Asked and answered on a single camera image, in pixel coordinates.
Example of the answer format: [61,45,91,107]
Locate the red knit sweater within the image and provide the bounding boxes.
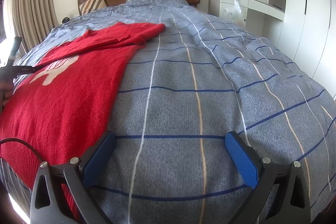
[0,21,166,222]

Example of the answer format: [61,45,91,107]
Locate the person's left hand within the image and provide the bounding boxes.
[0,81,14,107]

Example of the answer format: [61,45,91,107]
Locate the beige curtain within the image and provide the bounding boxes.
[12,0,58,52]

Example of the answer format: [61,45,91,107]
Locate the small black round device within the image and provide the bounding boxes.
[62,17,71,24]

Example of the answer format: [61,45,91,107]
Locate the striped cushion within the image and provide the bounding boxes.
[79,0,107,15]

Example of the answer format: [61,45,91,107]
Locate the grey plaid duvet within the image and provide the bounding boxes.
[1,3,335,223]

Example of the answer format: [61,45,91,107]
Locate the white wardrobe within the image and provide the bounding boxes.
[275,0,335,97]

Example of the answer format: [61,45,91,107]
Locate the white plastic bag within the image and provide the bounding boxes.
[223,0,245,27]

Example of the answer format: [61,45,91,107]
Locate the white desk cabinet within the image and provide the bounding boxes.
[209,0,285,40]

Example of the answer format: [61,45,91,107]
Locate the black cable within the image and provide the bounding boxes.
[0,137,44,163]

